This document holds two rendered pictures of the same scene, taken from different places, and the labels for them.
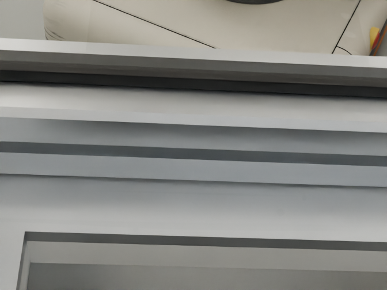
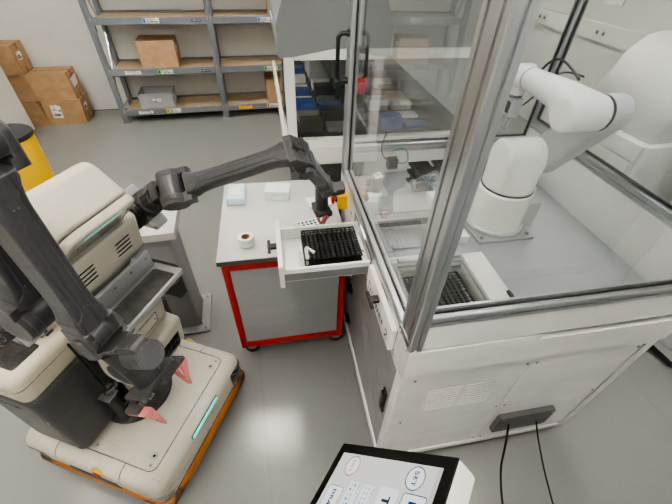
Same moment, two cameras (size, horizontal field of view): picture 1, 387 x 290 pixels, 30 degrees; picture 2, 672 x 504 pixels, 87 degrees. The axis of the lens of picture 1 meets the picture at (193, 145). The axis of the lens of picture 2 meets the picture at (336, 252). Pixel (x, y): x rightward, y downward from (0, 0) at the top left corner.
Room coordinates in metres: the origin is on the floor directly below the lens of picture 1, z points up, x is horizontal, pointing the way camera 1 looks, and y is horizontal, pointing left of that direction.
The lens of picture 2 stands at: (0.46, 0.73, 1.81)
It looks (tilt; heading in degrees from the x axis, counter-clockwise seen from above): 42 degrees down; 265
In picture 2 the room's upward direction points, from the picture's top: 2 degrees clockwise
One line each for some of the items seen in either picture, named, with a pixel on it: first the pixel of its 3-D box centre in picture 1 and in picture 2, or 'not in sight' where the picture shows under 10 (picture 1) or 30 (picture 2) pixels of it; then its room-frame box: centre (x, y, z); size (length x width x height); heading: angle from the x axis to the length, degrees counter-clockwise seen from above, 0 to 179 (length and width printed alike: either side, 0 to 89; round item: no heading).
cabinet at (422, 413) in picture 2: not in sight; (448, 313); (-0.20, -0.34, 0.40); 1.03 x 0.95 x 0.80; 97
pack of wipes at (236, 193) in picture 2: not in sight; (236, 194); (0.86, -0.85, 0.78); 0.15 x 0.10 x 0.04; 95
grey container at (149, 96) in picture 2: not in sight; (158, 96); (2.37, -3.94, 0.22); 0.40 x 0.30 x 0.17; 10
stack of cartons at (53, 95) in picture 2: not in sight; (36, 84); (3.61, -3.75, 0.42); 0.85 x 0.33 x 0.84; 10
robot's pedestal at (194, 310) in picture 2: not in sight; (168, 273); (1.27, -0.68, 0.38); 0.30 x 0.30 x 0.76; 10
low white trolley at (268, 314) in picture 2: not in sight; (285, 267); (0.63, -0.71, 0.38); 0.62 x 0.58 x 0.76; 97
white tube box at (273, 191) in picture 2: not in sight; (277, 191); (0.65, -0.87, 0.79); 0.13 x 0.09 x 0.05; 177
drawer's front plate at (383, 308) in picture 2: not in sight; (380, 304); (0.25, -0.02, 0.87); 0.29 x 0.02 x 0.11; 97
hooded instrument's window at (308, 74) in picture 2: not in sight; (356, 58); (0.14, -2.08, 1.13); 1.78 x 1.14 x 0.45; 97
